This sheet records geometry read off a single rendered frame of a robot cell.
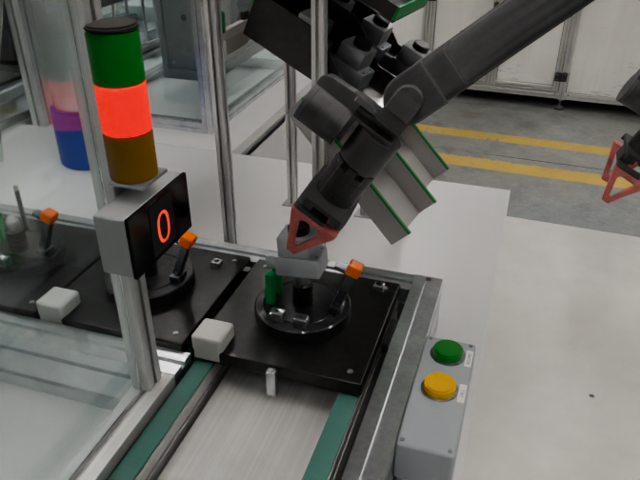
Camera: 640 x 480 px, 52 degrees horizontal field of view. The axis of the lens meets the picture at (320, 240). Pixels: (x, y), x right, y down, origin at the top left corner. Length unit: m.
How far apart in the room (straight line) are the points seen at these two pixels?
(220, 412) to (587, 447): 0.50
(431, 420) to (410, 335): 0.17
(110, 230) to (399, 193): 0.63
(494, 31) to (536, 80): 4.18
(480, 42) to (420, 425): 0.45
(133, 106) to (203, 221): 0.81
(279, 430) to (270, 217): 0.68
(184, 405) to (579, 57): 4.31
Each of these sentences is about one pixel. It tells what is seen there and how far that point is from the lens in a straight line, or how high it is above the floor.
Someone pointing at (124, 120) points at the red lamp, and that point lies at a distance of 0.67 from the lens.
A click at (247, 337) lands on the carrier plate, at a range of 0.93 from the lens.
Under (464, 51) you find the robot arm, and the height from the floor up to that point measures 1.36.
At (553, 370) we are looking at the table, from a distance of 1.10.
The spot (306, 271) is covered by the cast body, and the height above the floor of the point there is 1.06.
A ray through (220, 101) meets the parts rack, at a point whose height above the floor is 1.21.
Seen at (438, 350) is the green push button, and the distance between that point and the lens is 0.92.
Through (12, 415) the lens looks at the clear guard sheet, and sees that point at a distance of 0.70.
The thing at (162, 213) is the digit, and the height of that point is 1.22.
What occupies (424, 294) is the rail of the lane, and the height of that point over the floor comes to 0.95.
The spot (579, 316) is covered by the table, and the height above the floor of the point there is 0.86.
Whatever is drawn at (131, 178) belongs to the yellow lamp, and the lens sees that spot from 0.70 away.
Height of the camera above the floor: 1.55
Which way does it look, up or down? 31 degrees down
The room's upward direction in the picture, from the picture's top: straight up
